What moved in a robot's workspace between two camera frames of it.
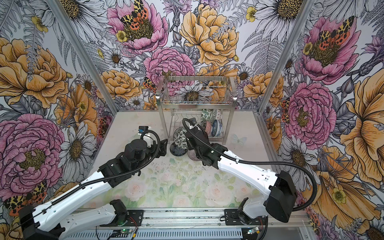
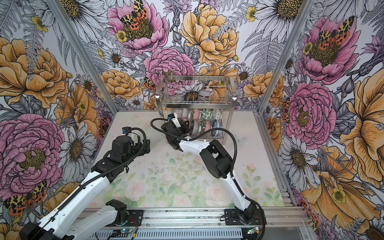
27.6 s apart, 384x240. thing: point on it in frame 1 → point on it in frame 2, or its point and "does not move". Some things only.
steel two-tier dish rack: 210,100 does not move
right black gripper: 189,145 → 185,124
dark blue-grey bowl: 177,151 → 185,114
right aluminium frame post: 306,10 does not move
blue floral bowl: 217,127 does not move
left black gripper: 162,148 → 146,149
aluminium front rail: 206,217 does not move
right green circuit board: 255,230 does not move
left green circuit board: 122,233 does not move
